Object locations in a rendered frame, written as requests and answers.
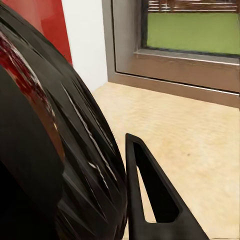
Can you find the electric kettle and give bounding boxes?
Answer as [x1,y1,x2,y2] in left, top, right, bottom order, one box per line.
[0,0,128,240]

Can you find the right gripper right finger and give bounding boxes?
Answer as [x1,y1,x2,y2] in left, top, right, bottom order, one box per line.
[125,133,210,240]

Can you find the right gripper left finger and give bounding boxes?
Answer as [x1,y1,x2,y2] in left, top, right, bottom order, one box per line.
[0,160,20,222]

